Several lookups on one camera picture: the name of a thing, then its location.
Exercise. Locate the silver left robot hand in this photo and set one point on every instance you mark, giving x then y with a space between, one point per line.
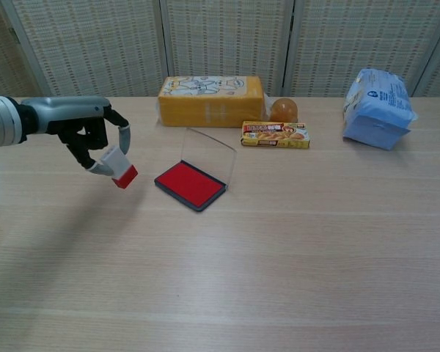
69 110

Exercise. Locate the small red white cube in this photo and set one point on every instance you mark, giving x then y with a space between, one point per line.
119 166

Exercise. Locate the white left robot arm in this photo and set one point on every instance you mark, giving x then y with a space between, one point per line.
0 121

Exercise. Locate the yellow cartoon tissue box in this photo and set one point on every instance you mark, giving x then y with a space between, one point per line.
209 104

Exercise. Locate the red ink pad clear lid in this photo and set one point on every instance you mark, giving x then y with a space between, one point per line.
190 185

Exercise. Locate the yellow curry box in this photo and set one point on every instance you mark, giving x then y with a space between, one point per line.
275 135

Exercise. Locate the round orange-brown ball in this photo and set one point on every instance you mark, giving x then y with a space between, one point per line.
284 110

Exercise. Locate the light blue tissue pack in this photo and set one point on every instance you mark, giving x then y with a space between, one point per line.
377 110

